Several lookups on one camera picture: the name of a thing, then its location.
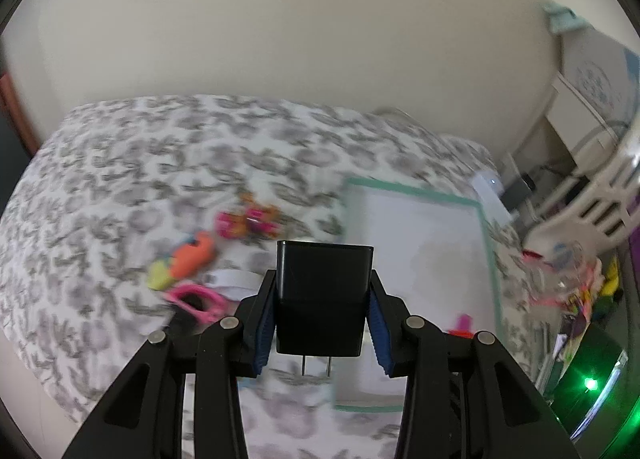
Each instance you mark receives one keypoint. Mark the floral blanket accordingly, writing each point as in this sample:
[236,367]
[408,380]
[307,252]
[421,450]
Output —
[130,199]

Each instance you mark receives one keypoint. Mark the brown wooden door frame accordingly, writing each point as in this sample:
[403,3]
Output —
[17,109]

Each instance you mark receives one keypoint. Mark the white tray with green rim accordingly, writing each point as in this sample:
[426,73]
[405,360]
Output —
[425,284]

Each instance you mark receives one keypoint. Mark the white charger block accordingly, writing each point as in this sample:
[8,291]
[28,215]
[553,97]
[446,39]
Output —
[232,279]

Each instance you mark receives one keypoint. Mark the pink toy car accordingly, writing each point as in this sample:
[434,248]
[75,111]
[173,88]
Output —
[462,326]

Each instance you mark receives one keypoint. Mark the pink orange toy figure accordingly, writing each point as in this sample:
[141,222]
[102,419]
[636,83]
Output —
[248,221]

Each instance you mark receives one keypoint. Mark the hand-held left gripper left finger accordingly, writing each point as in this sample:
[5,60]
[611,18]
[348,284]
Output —
[264,326]

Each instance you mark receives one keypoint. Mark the white storage box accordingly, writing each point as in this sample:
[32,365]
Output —
[595,69]

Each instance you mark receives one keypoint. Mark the orange blue toy knife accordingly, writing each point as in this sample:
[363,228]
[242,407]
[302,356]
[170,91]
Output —
[185,260]

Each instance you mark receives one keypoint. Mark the black charger adapter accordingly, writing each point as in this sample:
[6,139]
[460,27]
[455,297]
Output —
[322,296]

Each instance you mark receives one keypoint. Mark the white plastic basket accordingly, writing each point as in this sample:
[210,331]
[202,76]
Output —
[590,204]

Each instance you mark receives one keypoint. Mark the white plug-in device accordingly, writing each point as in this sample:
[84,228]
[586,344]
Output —
[491,196]

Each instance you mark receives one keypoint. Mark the clear bag of colourful toys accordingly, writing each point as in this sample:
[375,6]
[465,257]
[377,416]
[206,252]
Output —
[567,274]

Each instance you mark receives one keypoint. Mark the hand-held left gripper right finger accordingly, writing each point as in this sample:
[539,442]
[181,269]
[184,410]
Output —
[381,334]

